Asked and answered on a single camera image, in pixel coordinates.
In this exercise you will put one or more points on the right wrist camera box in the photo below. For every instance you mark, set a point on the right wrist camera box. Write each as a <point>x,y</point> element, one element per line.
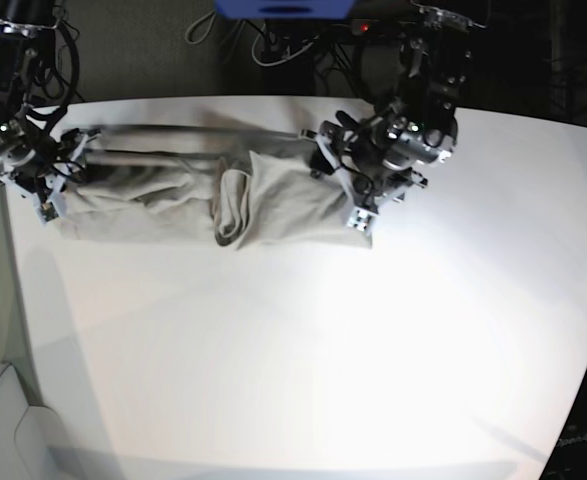
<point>49,211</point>

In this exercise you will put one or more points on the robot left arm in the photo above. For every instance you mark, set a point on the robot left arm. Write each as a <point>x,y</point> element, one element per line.
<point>414,123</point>

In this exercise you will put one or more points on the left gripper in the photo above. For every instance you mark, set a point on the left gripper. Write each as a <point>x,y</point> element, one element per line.
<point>346,149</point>

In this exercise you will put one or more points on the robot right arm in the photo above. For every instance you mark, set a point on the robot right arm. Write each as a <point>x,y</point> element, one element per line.
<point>39,76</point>

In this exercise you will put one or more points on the black power strip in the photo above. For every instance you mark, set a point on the black power strip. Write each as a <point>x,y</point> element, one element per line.
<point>377,28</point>

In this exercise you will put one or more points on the light grey t-shirt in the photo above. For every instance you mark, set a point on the light grey t-shirt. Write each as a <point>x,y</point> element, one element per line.
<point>227,187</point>

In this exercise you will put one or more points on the grey side cabinet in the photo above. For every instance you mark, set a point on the grey side cabinet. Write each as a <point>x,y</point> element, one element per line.
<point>24,450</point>

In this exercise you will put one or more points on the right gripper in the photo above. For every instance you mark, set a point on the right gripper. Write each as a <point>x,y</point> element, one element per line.
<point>40,169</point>

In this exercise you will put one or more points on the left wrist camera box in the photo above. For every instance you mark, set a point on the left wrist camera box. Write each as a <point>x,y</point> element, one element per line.
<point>362,220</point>

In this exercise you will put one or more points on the blue box overhead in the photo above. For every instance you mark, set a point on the blue box overhead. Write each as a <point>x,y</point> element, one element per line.
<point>284,9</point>

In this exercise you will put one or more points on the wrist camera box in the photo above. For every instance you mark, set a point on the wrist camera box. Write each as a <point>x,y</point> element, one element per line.
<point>49,211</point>
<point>362,220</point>

